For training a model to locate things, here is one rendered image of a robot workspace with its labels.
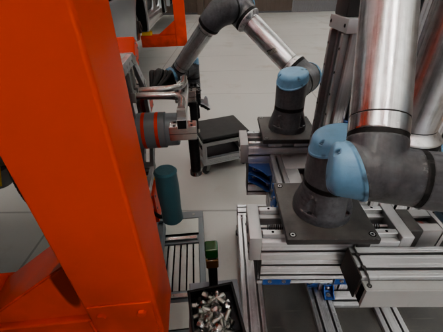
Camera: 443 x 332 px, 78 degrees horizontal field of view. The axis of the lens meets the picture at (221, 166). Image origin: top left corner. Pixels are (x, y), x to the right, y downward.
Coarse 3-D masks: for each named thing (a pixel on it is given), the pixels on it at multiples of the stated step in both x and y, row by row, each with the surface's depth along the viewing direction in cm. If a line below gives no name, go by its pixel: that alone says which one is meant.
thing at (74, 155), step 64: (0, 0) 29; (64, 0) 29; (0, 64) 32; (64, 64) 33; (0, 128) 37; (64, 128) 37; (128, 128) 49; (64, 192) 43; (128, 192) 46; (64, 256) 51; (128, 256) 53; (128, 320) 65
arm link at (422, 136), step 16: (432, 0) 46; (432, 16) 45; (432, 32) 46; (432, 48) 46; (416, 64) 50; (432, 64) 47; (416, 80) 50; (432, 80) 48; (416, 96) 51; (432, 96) 49; (416, 112) 52; (432, 112) 51; (416, 128) 53; (432, 128) 53; (416, 144) 53; (432, 144) 53
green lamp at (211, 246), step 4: (212, 240) 86; (216, 240) 86; (204, 244) 85; (208, 244) 84; (212, 244) 84; (216, 244) 84; (208, 248) 83; (212, 248) 83; (216, 248) 83; (208, 252) 83; (212, 252) 83; (216, 252) 83; (208, 256) 84; (212, 256) 84; (216, 256) 84
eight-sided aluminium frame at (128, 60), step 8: (128, 56) 96; (128, 64) 94; (136, 64) 107; (136, 72) 109; (136, 80) 120; (144, 80) 120; (136, 104) 125; (144, 104) 126; (144, 152) 130; (152, 152) 130; (144, 160) 129; (152, 160) 129; (152, 168) 127; (152, 176) 124; (152, 184) 123
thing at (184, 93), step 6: (180, 90) 108; (186, 90) 107; (186, 96) 102; (186, 102) 97; (186, 108) 92; (186, 114) 88; (180, 120) 84; (186, 120) 85; (180, 126) 85; (186, 126) 86
